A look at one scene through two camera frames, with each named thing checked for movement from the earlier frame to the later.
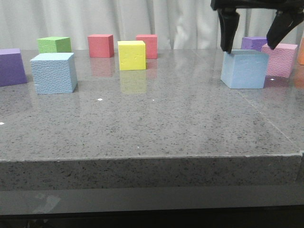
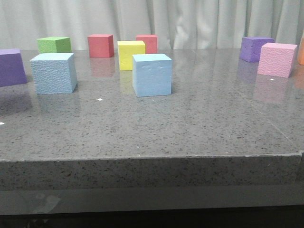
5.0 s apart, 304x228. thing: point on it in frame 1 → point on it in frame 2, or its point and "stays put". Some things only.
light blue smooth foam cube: (244, 69) → (151, 74)
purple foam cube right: (253, 42) stays put
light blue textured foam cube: (54, 72) stays put
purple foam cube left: (13, 71) stays put
